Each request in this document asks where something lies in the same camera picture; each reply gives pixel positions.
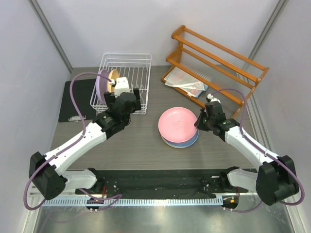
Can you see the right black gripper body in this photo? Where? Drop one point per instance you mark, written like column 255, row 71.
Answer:
column 208, row 122

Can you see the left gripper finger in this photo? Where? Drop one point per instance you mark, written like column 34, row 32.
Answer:
column 137, row 101
column 109, row 98

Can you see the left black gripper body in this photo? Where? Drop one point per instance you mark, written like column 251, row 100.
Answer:
column 134, row 108

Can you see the pink plate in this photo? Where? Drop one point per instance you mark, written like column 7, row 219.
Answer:
column 177, row 125

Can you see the blue plate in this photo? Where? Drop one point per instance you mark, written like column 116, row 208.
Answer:
column 188, row 142

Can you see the yellow bear plate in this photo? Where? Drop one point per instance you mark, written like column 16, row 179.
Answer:
column 178, row 147

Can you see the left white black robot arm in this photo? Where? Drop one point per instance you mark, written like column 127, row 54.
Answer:
column 50, row 171

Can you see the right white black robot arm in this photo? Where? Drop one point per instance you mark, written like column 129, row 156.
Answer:
column 275, row 179

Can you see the orange wooden shelf rack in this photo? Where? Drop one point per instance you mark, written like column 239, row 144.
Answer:
column 217, row 66

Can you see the purple plate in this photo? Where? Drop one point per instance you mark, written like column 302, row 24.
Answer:
column 101, row 85

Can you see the orange plate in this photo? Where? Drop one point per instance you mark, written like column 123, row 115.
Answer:
column 113, row 75

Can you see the clear plastic zip bag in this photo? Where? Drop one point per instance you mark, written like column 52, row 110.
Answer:
column 180, row 79

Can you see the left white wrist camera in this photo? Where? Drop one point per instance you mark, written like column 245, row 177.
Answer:
column 120, row 85

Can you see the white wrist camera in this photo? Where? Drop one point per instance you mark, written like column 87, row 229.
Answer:
column 120, row 85
column 211, row 100

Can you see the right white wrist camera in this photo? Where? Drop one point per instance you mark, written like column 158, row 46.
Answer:
column 211, row 100

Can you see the white wire dish rack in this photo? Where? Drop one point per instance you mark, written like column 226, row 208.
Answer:
column 135, row 67

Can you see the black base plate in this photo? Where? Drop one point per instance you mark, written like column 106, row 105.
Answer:
column 145, row 184

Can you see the aluminium slotted rail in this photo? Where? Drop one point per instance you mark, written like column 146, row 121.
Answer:
column 84, row 201

